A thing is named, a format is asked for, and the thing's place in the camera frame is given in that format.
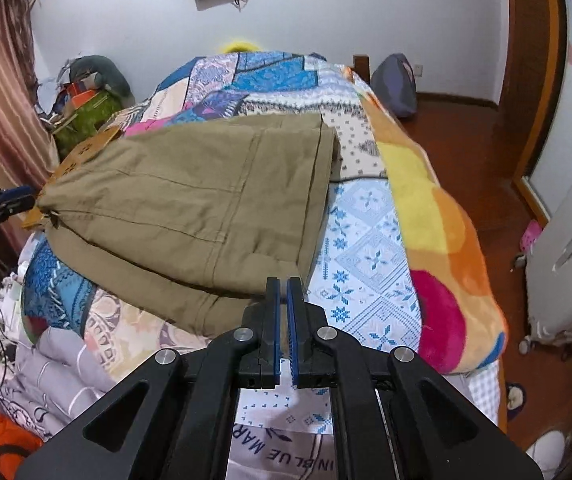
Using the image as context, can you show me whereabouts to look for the khaki olive pants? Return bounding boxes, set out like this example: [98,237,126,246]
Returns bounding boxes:
[38,114,338,338]

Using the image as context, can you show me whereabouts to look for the pink striped curtain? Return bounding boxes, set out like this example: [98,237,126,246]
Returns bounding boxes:
[0,0,63,252]

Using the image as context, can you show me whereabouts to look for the patchwork patterned bedspread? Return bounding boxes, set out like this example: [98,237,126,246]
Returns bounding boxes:
[20,50,425,480]

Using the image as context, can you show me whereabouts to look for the wooden lap tray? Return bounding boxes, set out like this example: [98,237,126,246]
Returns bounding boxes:
[21,126,123,231]

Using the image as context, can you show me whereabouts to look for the green patterned bag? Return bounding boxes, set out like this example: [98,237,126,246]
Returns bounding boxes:
[53,90,122,160]

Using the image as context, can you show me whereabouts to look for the orange yellow fleece blanket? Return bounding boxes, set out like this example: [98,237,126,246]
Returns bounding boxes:
[342,67,508,374]

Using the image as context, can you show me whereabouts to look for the grey stuffed pillow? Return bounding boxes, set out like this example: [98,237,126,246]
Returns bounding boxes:
[69,55,135,107]

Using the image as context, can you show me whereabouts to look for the pink folded garment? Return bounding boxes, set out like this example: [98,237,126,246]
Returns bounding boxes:
[124,118,170,136]

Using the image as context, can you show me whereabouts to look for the pink floor item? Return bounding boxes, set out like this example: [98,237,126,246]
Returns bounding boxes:
[519,219,543,254]

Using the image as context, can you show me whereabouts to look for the grey purple backpack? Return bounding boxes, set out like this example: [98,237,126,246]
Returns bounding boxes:
[371,53,418,119]

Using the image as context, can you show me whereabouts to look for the yellow pillow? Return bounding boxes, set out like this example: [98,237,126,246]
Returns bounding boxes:
[221,40,261,54]

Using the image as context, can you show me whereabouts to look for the brown wooden door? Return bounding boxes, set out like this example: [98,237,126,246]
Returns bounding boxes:
[499,0,566,186]

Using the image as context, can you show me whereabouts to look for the wooden bed post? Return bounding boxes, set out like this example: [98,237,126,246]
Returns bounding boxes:
[352,54,371,84]

